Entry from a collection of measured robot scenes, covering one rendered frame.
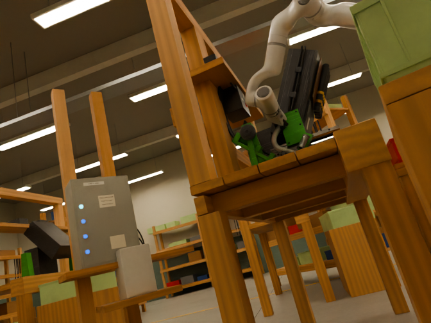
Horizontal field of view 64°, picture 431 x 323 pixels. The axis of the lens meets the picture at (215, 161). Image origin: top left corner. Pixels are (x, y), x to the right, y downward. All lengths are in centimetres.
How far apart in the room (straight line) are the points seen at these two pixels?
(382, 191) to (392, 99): 60
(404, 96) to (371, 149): 59
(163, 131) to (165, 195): 270
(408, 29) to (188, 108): 92
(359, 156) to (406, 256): 33
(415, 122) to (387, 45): 15
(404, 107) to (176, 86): 101
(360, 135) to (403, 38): 58
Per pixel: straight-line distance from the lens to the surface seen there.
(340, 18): 165
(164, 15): 167
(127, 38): 647
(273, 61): 171
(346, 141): 123
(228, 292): 128
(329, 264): 498
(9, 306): 988
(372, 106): 1179
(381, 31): 71
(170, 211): 1170
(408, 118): 64
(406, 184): 174
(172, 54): 155
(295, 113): 197
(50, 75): 700
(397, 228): 121
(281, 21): 175
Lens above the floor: 58
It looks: 16 degrees up
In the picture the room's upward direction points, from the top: 15 degrees counter-clockwise
